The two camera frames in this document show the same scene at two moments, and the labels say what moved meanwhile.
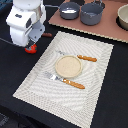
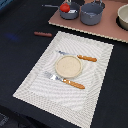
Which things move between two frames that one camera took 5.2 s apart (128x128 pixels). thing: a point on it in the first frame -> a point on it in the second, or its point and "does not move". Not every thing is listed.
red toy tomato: (33, 49) -> (65, 7)
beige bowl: (122, 19) does not move
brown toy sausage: (47, 34) does not move
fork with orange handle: (64, 80) does not move
